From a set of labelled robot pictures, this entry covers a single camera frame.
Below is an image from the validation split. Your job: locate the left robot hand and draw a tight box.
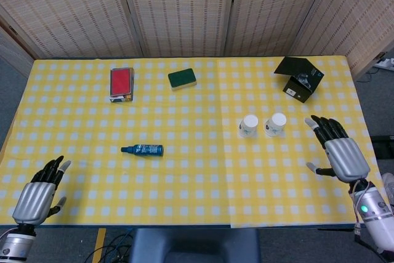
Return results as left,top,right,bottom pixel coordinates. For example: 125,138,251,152
12,155,73,225

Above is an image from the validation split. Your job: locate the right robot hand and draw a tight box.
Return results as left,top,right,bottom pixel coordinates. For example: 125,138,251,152
304,115,371,184

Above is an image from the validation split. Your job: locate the floral white paper cup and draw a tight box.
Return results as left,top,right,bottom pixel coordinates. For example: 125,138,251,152
238,114,259,138
263,112,287,137

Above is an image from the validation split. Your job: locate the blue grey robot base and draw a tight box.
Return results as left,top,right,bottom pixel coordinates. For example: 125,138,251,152
128,228,262,263

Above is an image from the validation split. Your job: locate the black flat floor object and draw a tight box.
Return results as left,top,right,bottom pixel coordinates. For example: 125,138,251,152
369,135,394,161

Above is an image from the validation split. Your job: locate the white shoe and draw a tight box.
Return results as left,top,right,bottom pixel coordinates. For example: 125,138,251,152
380,172,394,206

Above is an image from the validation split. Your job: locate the yellow checkered table cloth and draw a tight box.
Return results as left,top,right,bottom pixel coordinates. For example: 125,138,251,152
0,58,235,227
217,55,387,229

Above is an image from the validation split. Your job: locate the yellow floor tape strip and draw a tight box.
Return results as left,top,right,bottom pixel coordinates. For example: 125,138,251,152
91,228,107,263

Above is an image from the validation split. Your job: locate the black box with open lid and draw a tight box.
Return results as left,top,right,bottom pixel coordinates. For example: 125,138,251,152
273,56,325,104

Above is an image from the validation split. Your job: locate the white power strip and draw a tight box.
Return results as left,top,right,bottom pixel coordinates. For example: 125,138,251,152
376,56,394,70

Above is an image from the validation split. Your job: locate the blue spray bottle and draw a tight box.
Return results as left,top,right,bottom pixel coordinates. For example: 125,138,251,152
120,144,164,157

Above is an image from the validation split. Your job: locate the blue and yellow carton box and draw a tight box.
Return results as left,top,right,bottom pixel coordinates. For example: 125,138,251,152
109,67,135,104

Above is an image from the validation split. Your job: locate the woven folding screen panel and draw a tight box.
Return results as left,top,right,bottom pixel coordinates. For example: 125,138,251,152
115,0,239,58
0,0,144,60
224,0,335,57
291,0,394,81
0,25,34,79

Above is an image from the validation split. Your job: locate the red topped card case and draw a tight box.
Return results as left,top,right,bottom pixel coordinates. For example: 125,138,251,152
110,68,132,97

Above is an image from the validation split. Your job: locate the green and yellow sponge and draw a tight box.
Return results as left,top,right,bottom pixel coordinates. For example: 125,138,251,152
167,68,198,92

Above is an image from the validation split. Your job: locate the right arm wrist cable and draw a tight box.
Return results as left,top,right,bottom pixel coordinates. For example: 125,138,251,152
350,179,370,239

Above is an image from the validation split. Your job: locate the black floor cable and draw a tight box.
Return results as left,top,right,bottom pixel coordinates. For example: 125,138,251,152
84,229,138,263

